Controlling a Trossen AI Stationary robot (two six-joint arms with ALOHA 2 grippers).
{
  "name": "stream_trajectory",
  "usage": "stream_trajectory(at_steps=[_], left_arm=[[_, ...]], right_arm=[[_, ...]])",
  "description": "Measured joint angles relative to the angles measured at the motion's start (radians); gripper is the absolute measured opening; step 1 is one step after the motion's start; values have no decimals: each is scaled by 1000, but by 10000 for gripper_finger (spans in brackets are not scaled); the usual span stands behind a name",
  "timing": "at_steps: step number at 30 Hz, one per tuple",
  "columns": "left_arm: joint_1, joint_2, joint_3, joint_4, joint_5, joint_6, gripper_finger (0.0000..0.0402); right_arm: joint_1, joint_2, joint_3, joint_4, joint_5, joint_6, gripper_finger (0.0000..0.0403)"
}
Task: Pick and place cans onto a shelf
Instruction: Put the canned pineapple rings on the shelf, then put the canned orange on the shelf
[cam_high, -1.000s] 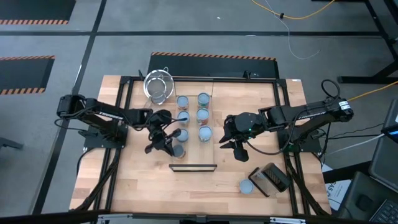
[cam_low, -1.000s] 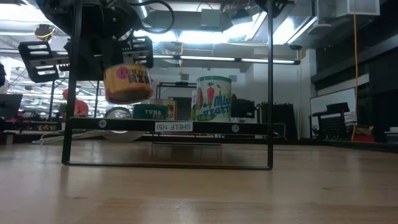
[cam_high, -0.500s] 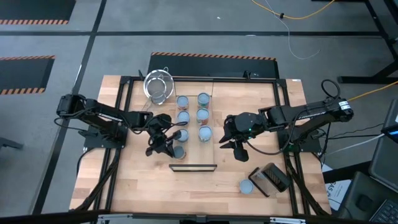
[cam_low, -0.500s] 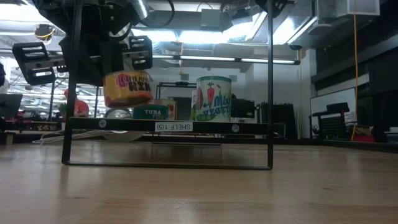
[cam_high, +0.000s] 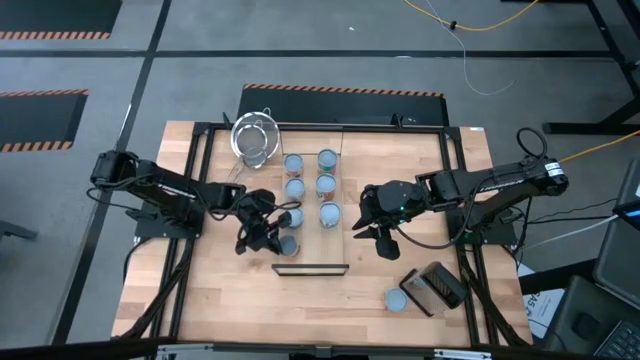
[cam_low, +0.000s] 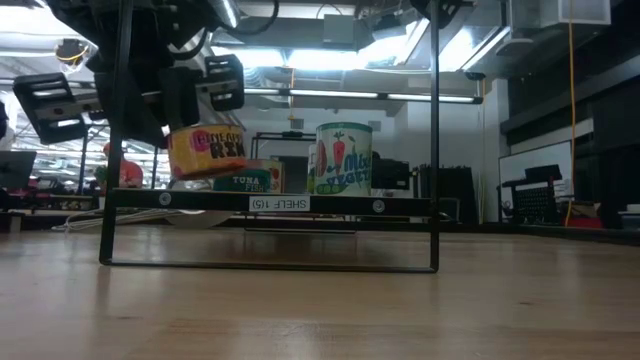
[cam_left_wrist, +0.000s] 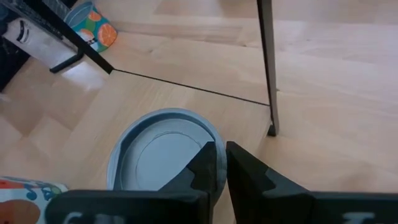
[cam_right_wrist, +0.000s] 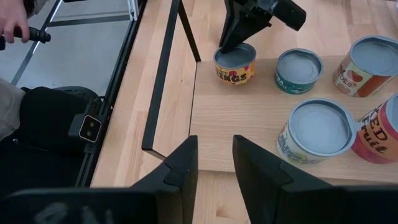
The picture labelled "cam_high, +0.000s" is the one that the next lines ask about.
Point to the black equipment case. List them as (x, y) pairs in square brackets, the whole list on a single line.
[(580, 320)]

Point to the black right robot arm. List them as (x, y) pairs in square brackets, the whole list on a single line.
[(500, 182)]

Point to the black aluminium table frame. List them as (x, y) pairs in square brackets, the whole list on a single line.
[(201, 129)]

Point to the white and red label can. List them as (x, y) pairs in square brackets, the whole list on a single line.
[(297, 218)]

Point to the black hazard-striped floor mat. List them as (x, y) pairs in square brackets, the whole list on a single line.
[(60, 15), (340, 107), (40, 120)]

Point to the diced tomatoes can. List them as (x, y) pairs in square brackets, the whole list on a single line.
[(293, 165)]

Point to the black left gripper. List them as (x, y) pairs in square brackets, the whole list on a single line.
[(257, 225)]

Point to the small metal mesh strainer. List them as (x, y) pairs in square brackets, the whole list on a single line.
[(256, 159)]

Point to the wooden shelf with black frame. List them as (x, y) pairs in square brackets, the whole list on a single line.
[(311, 200)]

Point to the large metal mesh strainer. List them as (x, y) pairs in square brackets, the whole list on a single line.
[(250, 125)]

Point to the mixed vegetables can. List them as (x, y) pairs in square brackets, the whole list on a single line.
[(330, 215)]

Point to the mandarin oranges can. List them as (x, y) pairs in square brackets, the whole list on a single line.
[(396, 300)]

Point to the grey laptop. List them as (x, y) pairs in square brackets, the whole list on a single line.
[(620, 265)]

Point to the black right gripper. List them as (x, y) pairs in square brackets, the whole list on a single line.
[(395, 202)]

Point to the pink mixed fruit can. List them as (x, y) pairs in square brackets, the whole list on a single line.
[(326, 186)]

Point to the black desk leg frame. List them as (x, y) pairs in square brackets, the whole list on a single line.
[(590, 128)]

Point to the black keyboard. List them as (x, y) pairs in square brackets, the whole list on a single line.
[(622, 345)]

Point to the plain tin can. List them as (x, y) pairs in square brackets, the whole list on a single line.
[(290, 246)]

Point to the teal label can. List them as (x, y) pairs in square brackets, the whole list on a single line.
[(295, 189)]

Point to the white printed paper sheet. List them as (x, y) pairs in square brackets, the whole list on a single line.
[(542, 310)]

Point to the chicken soup can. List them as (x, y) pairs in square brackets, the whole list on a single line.
[(327, 160)]

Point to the black desk foot bar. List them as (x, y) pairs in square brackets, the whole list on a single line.
[(555, 277)]

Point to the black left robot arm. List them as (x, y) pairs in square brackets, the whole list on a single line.
[(165, 190)]

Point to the dark device with blue screen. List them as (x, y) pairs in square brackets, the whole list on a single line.
[(632, 192)]

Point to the grey furniture foot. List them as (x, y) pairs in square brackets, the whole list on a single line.
[(15, 230)]

